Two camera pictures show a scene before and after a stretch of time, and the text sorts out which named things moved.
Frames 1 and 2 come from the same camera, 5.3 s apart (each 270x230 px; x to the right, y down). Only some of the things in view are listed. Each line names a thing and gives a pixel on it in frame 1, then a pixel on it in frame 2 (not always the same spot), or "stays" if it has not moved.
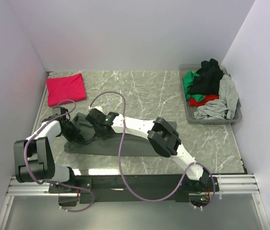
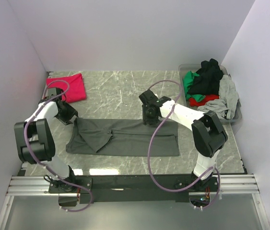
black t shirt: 207,83 stays
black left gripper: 75,137 → 71,112
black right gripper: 100,135 → 146,120
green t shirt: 188,79 stays
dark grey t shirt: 114,143 stays
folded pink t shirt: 59,88 stays
